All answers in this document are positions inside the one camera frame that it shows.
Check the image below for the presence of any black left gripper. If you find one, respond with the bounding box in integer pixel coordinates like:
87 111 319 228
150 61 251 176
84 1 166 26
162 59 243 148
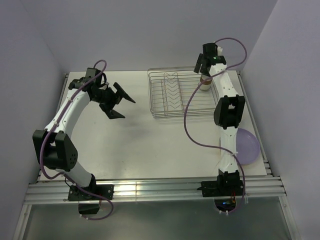
92 82 134 119

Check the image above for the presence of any white cup with wood patches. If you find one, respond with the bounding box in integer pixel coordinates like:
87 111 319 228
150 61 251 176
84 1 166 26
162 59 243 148
198 74 212 91

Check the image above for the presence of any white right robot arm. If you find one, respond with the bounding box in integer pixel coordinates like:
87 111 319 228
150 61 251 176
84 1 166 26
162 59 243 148
194 53 245 197

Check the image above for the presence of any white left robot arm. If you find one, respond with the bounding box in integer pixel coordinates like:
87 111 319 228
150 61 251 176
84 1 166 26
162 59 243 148
32 77 134 200

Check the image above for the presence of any purple plastic plate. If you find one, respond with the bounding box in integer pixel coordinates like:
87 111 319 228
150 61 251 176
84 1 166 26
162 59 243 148
220 127 260 165

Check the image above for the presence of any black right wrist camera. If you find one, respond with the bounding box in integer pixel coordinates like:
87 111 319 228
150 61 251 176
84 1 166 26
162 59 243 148
202 42 219 59

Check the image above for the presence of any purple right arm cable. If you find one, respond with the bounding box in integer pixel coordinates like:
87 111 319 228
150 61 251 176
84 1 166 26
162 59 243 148
183 37 249 213

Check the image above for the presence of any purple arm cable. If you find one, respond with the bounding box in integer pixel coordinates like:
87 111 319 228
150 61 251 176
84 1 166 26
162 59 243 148
183 37 249 213
39 59 114 222

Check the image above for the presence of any metal wire dish rack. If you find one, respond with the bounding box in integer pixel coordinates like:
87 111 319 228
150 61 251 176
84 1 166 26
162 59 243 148
147 66 218 119

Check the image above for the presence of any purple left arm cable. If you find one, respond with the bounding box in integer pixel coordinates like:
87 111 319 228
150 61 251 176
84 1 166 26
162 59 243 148
39 59 114 222

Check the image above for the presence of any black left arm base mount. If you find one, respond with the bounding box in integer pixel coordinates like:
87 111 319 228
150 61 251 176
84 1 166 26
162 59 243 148
67 184 115 202

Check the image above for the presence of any aluminium table edge rail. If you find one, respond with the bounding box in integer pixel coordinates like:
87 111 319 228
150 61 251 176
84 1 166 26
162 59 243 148
23 175 286 205

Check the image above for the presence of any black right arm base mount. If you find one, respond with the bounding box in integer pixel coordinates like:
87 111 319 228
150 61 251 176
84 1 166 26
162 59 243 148
197 179 244 197

